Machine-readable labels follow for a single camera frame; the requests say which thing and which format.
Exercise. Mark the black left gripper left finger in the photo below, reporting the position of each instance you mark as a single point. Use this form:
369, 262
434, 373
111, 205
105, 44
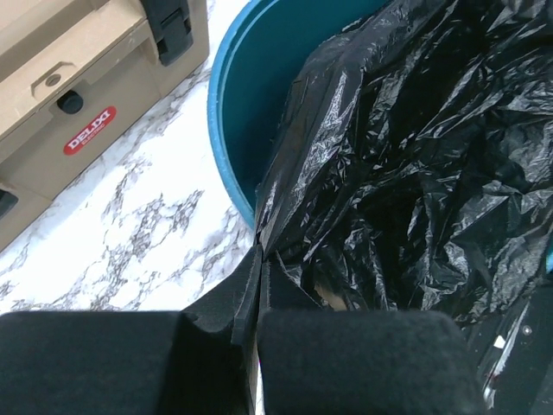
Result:
199, 360

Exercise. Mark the teal plastic trash bin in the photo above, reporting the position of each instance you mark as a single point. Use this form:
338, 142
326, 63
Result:
259, 56

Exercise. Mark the black plastic trash bag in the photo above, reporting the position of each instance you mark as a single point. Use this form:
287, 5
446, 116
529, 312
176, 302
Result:
413, 167

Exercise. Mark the black blue-ribbed left gripper right finger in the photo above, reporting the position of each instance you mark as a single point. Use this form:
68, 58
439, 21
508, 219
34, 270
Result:
316, 361

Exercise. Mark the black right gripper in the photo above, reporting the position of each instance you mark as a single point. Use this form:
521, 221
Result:
513, 352

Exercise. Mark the tan plastic toolbox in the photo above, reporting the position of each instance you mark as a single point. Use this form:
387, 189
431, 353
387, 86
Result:
75, 75

